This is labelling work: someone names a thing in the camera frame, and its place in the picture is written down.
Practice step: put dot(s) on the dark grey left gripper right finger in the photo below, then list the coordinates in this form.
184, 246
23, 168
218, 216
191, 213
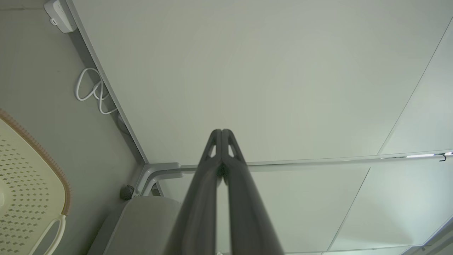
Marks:
247, 212

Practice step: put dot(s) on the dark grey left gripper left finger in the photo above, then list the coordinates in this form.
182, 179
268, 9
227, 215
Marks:
198, 205

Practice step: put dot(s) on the cream perforated laundry basket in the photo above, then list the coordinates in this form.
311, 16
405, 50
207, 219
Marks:
28, 184

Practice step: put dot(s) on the grey metal table leg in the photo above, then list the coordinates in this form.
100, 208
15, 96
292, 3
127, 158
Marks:
155, 175

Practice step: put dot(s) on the black caster wheel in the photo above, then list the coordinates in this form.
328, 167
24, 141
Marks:
126, 192

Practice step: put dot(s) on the black hook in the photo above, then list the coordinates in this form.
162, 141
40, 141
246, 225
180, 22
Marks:
442, 157

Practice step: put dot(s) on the silver partition rail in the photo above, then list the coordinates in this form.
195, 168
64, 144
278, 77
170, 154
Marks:
318, 161

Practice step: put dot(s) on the white wall adapter box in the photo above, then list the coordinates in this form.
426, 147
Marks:
60, 16

